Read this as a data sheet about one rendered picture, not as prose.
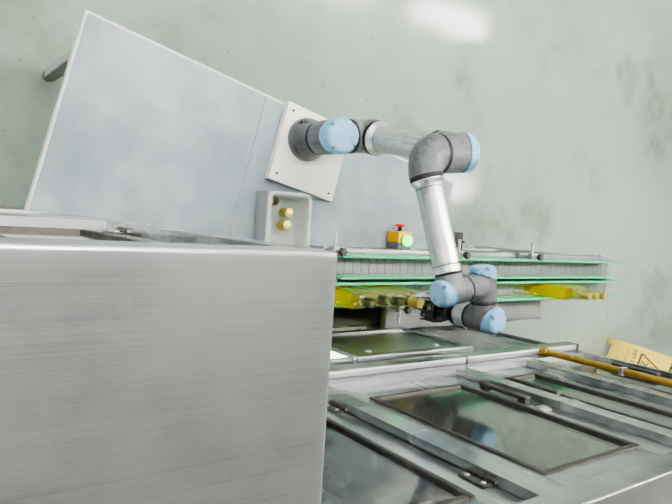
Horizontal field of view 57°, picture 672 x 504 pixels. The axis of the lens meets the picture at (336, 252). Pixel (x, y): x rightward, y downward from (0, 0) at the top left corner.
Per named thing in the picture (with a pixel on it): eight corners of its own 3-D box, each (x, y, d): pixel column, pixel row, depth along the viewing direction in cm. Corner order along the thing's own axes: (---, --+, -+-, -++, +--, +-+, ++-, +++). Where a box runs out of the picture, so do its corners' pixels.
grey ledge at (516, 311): (369, 325, 241) (387, 330, 232) (370, 303, 241) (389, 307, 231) (522, 316, 297) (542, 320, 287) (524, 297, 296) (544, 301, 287)
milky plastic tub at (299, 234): (252, 255, 212) (265, 257, 205) (256, 190, 211) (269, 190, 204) (295, 256, 222) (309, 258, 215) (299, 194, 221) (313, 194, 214)
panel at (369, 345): (162, 352, 173) (213, 384, 145) (162, 342, 172) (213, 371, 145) (402, 334, 225) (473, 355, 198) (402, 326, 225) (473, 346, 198)
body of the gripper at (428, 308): (419, 295, 192) (448, 301, 182) (439, 294, 197) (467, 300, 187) (418, 319, 193) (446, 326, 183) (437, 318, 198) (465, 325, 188)
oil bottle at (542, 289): (529, 294, 283) (585, 303, 260) (530, 281, 283) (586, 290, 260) (537, 293, 286) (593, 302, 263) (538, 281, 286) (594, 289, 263)
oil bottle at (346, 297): (318, 300, 214) (356, 310, 197) (319, 284, 214) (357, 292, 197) (331, 300, 218) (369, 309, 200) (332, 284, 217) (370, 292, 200)
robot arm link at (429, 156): (415, 127, 165) (455, 306, 161) (444, 127, 171) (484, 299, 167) (389, 141, 175) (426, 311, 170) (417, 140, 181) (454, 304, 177)
